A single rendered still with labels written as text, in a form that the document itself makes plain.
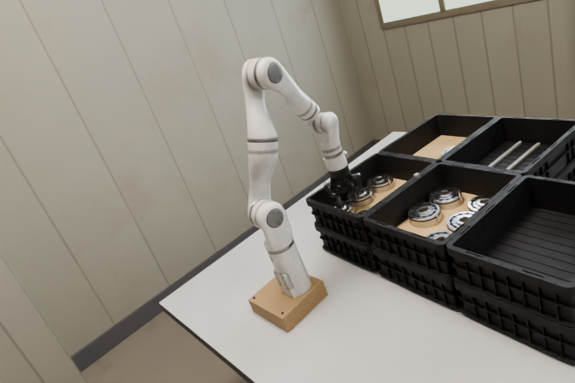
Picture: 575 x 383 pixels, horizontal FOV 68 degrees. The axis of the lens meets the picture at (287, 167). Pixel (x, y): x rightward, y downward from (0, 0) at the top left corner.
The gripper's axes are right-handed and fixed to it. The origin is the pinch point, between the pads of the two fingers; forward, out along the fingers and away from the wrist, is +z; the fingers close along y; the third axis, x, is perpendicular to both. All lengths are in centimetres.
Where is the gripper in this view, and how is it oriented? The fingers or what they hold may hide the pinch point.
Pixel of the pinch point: (348, 199)
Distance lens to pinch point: 159.6
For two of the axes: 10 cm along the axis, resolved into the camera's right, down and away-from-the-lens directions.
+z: 3.3, 8.7, 3.7
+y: 9.4, -2.9, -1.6
